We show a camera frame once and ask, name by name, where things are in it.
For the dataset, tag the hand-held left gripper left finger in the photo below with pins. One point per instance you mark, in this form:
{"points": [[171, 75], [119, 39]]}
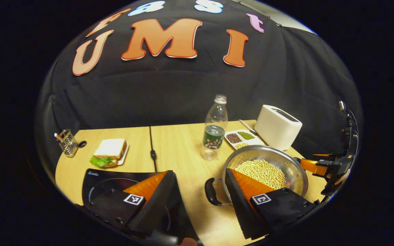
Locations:
{"points": [[159, 205]]}

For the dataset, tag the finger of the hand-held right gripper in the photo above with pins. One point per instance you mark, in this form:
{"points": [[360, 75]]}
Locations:
{"points": [[309, 165]]}

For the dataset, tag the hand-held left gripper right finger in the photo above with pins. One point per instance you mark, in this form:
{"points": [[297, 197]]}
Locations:
{"points": [[239, 205]]}

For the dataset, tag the stainless steel pot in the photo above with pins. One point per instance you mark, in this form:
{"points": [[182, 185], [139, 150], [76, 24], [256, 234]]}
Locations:
{"points": [[286, 164]]}

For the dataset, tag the black induction cooktop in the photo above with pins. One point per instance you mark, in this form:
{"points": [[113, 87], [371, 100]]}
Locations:
{"points": [[97, 181]]}

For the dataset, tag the pile of soybeans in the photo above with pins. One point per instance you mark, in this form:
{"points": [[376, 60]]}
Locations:
{"points": [[262, 172]]}

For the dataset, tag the white toaster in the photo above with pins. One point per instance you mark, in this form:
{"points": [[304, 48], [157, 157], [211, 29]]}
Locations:
{"points": [[277, 128]]}

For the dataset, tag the white plate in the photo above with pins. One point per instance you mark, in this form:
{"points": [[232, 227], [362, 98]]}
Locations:
{"points": [[125, 155]]}

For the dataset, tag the metal spoon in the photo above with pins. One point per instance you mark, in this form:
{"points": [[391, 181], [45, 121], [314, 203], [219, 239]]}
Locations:
{"points": [[248, 127]]}

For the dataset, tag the white divided tray of beans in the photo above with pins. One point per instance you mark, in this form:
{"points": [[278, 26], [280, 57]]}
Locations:
{"points": [[229, 132]]}

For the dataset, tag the sandwich with lettuce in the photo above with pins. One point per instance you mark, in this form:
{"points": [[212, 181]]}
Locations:
{"points": [[109, 150]]}

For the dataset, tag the clear plastic water bottle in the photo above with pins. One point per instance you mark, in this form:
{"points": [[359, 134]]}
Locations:
{"points": [[214, 133]]}

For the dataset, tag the black backdrop cloth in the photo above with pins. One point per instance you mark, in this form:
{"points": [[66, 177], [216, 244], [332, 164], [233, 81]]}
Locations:
{"points": [[149, 95]]}

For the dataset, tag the clear utensil holder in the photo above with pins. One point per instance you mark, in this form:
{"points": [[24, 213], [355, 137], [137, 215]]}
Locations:
{"points": [[67, 143]]}

